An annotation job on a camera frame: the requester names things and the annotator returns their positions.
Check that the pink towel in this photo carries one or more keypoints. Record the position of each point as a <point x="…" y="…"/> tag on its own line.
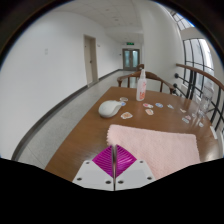
<point x="160" y="146"/>

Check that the black railing with wooden handrail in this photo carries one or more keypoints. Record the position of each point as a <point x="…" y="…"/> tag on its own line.
<point x="200" y="72"/>

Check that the beige side door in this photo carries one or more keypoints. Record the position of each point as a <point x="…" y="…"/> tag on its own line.
<point x="90" y="60"/>

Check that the white spray bottle, pink label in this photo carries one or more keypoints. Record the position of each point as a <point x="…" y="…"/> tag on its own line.
<point x="141" y="88"/>

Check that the tall black-framed window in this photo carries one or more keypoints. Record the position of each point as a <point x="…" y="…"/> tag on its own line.
<point x="200" y="56"/>

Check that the clear plastic water bottle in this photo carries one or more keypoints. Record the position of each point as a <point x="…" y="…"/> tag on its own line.
<point x="205" y="101"/>

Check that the small blue sticker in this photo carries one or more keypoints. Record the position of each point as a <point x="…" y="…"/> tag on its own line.
<point x="185" y="120"/>
<point x="159" y="105"/>
<point x="170" y="106"/>

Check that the glass double door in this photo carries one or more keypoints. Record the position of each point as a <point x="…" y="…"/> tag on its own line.
<point x="131" y="59"/>

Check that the white card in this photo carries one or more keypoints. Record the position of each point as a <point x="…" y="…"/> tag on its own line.
<point x="213" y="131"/>

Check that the small pink sticker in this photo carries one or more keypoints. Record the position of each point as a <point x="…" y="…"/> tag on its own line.
<point x="188" y="117"/>
<point x="147" y="105"/>
<point x="149" y="111"/>

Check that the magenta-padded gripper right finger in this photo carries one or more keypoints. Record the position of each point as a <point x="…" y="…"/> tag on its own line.
<point x="133" y="175"/>

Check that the green exit sign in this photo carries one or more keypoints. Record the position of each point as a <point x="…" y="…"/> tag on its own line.
<point x="130" y="43"/>

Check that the small pale sticker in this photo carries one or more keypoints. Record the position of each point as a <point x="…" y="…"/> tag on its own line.
<point x="201" y="124"/>
<point x="182" y="110"/>
<point x="123" y="99"/>

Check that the white computer mouse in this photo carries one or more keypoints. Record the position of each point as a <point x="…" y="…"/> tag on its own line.
<point x="109" y="108"/>

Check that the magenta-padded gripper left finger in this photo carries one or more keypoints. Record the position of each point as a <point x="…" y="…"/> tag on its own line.
<point x="96" y="175"/>

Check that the white wall switch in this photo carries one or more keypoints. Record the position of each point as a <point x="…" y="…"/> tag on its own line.
<point x="46" y="51"/>

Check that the arched upper window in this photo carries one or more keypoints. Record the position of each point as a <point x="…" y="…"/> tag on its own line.
<point x="183" y="21"/>

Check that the wooden armchair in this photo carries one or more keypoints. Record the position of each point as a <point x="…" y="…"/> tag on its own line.
<point x="151" y="76"/>

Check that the small orange sticker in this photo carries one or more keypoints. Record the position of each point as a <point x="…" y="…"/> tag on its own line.
<point x="126" y="115"/>

